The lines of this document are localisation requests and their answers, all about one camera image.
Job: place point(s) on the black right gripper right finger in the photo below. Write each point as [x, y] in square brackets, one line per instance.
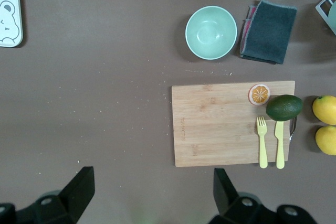
[236, 208]

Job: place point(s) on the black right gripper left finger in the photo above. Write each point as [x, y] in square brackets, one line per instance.
[65, 205]

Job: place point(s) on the yellow plastic fork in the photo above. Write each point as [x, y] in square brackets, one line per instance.
[262, 145]

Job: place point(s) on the yellow plastic knife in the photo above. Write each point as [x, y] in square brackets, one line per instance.
[279, 145]

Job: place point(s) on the wooden cutting board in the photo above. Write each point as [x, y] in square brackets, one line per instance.
[210, 127]

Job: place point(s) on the metal peeler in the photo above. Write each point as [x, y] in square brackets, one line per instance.
[292, 129]

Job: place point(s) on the dark green avocado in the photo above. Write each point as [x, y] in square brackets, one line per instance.
[284, 108]

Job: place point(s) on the yellow lemon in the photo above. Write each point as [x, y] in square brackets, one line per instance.
[325, 110]
[326, 140]

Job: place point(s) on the orange slice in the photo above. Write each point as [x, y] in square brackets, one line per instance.
[260, 94]

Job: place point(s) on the pale green bowl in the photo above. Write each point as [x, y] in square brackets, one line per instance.
[211, 32]

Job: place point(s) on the dark grey folded cloth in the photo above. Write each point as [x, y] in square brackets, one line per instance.
[270, 32]

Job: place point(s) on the pale green cup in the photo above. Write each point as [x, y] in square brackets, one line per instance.
[333, 16]

